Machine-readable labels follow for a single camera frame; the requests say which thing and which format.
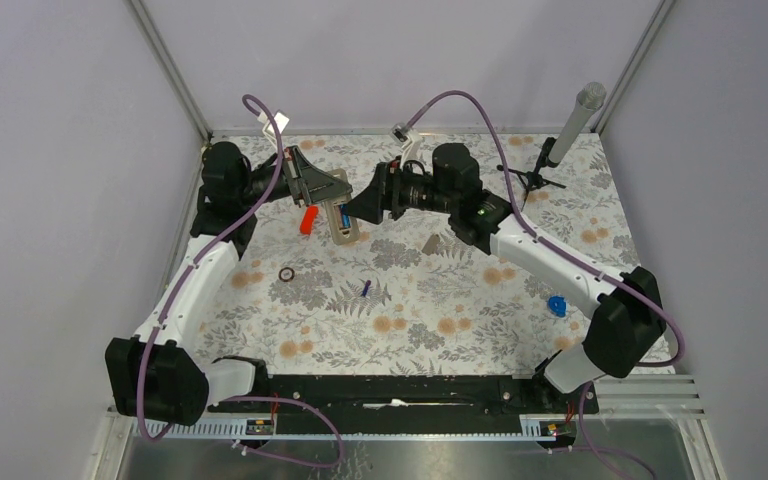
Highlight blue plastic piece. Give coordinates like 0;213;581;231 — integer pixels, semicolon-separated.
547;296;568;318

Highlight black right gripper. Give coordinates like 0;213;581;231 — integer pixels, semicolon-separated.
341;156;457;225

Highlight black mini tripod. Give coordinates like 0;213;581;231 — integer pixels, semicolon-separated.
496;137;567;206

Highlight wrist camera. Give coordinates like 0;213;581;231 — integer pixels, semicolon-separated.
390;123;424;162
258;110;290;138

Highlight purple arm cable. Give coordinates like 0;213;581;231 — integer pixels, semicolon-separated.
135;93;346;472
405;90;687;480

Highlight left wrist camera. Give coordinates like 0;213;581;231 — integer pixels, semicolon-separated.
258;110;290;138

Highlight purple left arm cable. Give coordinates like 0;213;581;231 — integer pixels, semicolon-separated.
135;93;346;472

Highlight red plastic block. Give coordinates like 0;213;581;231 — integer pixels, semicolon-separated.
299;205;319;236

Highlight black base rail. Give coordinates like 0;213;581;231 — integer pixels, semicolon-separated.
208;375;600;436

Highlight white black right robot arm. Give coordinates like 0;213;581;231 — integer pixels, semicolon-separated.
343;143;667;412

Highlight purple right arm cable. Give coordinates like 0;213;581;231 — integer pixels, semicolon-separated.
405;90;687;480

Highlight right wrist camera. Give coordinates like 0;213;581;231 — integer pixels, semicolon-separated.
390;123;424;162

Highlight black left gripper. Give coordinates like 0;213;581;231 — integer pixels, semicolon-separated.
238;145;353;207

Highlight poker chip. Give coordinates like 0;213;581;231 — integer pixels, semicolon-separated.
278;267;295;282

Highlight blue battery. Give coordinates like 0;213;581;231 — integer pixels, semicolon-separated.
336;204;351;231

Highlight grey microphone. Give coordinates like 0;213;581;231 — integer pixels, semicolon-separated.
546;82;607;168

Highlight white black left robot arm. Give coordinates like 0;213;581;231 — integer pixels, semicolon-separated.
105;141;352;426

